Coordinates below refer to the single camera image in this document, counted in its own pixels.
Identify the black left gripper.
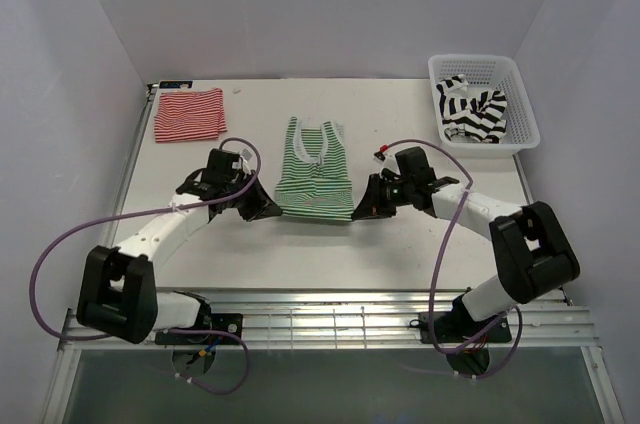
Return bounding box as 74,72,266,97
224,170,281,222

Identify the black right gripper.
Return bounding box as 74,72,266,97
352,173,414,220

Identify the green white striped tank top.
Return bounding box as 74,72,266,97
275,117,354,222

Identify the red white striped tank top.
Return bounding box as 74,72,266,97
154,88,228,144

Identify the black white striped tank top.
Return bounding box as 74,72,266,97
435,74,508,144

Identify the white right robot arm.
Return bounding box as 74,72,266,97
351,147,580,342

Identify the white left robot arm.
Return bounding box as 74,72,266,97
76,149,282,344

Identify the blue label sticker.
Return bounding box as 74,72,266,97
158,80,193,89

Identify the white perforated plastic basket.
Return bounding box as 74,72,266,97
428,54,540,158

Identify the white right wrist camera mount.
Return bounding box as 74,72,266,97
374,145,399,174

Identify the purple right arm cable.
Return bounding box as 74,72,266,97
384,138,524,381

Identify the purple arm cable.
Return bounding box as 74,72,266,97
384,138,524,381
29,137,264,394

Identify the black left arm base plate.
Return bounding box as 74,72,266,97
154,313,244,348

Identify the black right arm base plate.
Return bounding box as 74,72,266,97
409,312,512,344

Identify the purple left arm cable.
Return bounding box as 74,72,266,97
29,137,264,394

